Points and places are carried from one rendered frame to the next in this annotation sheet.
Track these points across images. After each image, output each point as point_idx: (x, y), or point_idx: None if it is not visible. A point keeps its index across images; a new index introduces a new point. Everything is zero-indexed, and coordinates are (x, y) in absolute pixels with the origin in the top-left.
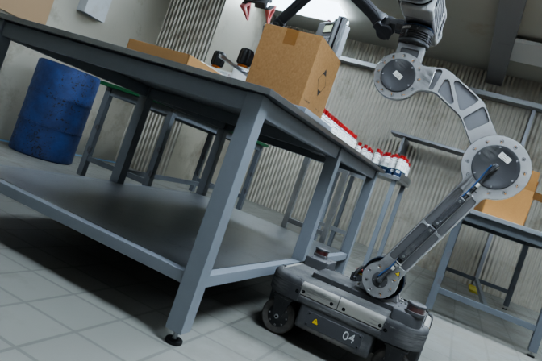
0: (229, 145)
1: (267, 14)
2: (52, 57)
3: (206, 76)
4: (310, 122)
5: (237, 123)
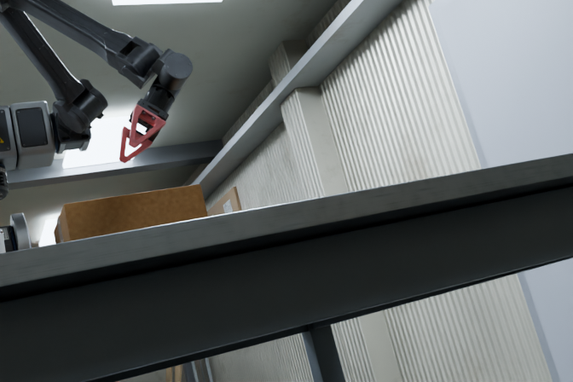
0: (342, 371)
1: (146, 148)
2: (564, 257)
3: None
4: None
5: (334, 343)
